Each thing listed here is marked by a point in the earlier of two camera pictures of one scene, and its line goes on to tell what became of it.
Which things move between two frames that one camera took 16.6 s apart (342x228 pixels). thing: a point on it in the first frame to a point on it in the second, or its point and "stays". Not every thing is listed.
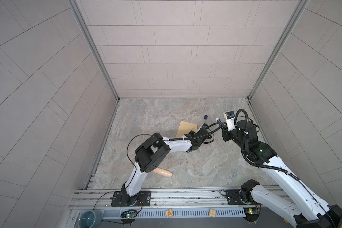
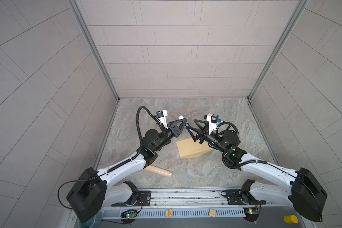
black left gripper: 191,133 to 174,132
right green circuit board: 251,213 stays
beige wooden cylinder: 160,171 stays
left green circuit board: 128,216 stays
